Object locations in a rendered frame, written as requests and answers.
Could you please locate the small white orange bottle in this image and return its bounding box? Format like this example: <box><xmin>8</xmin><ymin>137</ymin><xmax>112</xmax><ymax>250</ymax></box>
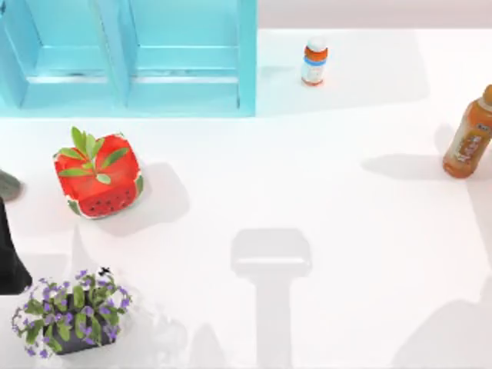
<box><xmin>301</xmin><ymin>35</ymin><xmax>330</xmax><ymax>88</ymax></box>

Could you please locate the light blue rack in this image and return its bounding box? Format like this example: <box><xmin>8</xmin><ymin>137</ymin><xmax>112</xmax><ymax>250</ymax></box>
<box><xmin>0</xmin><ymin>0</ymin><xmax>258</xmax><ymax>119</ymax></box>

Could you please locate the red watermelon plant pot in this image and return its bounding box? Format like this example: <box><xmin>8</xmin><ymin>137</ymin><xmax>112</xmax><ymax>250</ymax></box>
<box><xmin>52</xmin><ymin>125</ymin><xmax>145</xmax><ymax>221</ymax></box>

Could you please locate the purple flower plant pot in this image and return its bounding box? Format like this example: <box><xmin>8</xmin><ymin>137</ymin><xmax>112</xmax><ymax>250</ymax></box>
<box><xmin>11</xmin><ymin>266</ymin><xmax>133</xmax><ymax>359</ymax></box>

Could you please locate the orange tea bottle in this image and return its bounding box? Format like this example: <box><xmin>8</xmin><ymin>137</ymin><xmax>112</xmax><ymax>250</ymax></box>
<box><xmin>442</xmin><ymin>84</ymin><xmax>492</xmax><ymax>180</ymax></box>

